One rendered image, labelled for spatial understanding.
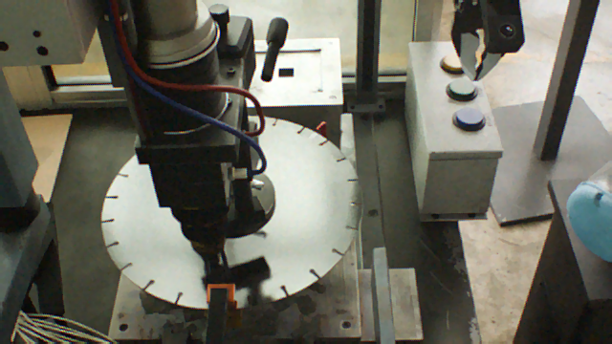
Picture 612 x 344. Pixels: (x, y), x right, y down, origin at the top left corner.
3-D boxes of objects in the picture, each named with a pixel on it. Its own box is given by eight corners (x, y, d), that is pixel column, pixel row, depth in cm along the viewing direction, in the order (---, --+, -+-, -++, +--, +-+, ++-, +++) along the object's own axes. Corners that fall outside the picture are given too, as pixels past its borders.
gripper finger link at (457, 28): (479, 51, 102) (488, -3, 95) (481, 58, 100) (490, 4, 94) (446, 51, 102) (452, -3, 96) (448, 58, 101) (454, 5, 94)
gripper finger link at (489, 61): (491, 61, 108) (499, 8, 101) (497, 85, 104) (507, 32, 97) (469, 61, 108) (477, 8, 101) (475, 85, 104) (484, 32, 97)
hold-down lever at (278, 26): (229, 38, 75) (227, 14, 73) (290, 36, 74) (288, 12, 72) (224, 85, 69) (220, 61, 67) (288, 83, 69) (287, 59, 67)
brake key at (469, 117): (452, 117, 111) (454, 106, 110) (478, 116, 111) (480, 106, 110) (456, 134, 108) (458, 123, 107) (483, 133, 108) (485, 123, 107)
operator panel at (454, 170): (403, 108, 135) (408, 41, 124) (462, 107, 134) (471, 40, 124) (420, 222, 115) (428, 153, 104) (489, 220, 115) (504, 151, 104)
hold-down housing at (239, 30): (224, 151, 80) (200, -10, 66) (266, 155, 80) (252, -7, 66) (211, 187, 76) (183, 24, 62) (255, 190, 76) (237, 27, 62)
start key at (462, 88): (447, 88, 116) (448, 78, 115) (470, 88, 116) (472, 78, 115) (449, 104, 113) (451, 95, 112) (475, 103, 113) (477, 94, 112)
